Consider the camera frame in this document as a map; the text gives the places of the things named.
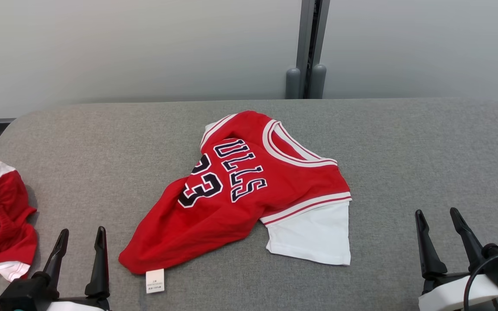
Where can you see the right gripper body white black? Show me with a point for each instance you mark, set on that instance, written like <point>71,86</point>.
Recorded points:
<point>452,298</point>

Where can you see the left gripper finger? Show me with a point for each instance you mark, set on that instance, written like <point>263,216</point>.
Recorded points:
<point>100,272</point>
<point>58,255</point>

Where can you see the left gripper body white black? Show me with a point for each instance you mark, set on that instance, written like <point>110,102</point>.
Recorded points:
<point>80,304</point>

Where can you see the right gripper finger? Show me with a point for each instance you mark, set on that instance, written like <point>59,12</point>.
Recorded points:
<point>431,259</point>
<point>469,244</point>

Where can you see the red Bulls jersey white sleeves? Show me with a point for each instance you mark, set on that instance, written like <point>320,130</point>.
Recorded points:
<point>214,224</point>

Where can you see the grey metal partition post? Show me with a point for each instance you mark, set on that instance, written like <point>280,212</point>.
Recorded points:
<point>305,43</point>

